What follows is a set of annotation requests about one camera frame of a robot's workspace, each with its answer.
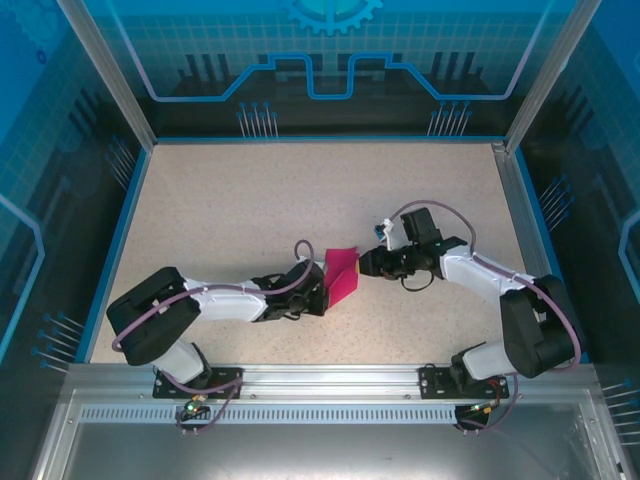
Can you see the pink paper sheet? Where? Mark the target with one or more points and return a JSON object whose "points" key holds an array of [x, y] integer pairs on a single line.
{"points": [[345, 280]]}

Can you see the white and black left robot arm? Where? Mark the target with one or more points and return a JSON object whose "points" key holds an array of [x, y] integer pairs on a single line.
{"points": [[225, 305]]}

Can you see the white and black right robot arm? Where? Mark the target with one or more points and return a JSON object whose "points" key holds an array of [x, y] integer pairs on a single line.
{"points": [[475, 275]]}

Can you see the blue table border strip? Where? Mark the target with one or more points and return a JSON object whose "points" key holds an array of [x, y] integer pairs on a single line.
{"points": [[325, 140], [541, 225], [115, 255]]}

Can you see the metal tray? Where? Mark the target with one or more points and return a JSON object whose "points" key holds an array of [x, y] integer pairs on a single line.
{"points": [[320, 455]]}

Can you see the aluminium mounting rail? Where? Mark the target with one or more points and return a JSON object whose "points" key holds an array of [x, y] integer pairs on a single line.
{"points": [[330, 382]]}

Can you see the aluminium side rail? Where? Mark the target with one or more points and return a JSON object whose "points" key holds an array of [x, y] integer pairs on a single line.
{"points": [[524, 225]]}

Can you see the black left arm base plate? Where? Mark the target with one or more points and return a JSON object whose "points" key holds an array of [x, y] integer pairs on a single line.
{"points": [[225, 385]]}

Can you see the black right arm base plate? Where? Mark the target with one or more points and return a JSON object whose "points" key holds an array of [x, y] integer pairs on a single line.
{"points": [[432, 382]]}

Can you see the aluminium frame post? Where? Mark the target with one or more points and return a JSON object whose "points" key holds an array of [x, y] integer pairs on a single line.
{"points": [[548, 75], [111, 75]]}

